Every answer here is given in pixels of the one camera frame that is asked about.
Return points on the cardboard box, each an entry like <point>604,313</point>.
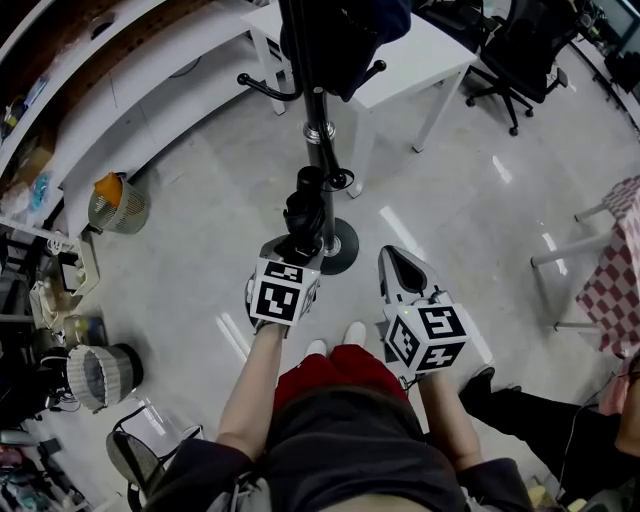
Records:
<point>32,162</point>

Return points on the black wicker chair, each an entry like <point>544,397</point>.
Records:
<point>130,460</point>

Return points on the black coat rack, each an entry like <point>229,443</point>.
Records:
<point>314,107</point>

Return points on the person's left white shoe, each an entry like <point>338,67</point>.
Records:
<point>315,349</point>

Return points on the white shelf unit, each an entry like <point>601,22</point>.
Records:
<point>125,110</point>

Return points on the dark garment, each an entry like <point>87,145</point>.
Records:
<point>355,45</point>

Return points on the person's red shorts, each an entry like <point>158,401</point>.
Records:
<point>340,372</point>

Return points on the person's left forearm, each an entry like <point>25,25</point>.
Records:
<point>250,395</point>

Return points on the grey perforated basket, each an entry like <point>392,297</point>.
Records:
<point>127,210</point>

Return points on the checkered tablecloth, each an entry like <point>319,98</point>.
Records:
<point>615,280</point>

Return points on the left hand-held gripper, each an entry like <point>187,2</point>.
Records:
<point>277,300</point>

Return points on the white table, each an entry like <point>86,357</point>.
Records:
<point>425,55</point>

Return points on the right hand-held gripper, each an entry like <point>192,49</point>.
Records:
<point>430,335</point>

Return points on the blue plastic bag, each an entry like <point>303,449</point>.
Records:
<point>42,190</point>

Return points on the orange cloth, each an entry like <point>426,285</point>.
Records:
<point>109,190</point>

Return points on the black mesh office chair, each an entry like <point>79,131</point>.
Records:
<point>525,55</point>

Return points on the person's black shirt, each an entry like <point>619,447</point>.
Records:
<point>350,450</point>

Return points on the black umbrella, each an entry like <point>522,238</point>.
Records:
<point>302,215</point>

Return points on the white table frame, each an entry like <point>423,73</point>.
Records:
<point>565,250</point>

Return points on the person's right forearm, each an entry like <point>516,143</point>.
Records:
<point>450,425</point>

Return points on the white open box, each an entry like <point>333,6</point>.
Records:
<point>85,270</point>

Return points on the person's right white shoe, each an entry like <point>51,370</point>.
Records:
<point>355,334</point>

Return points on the person's white shoe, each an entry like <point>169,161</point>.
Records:
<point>315,349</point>
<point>355,334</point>

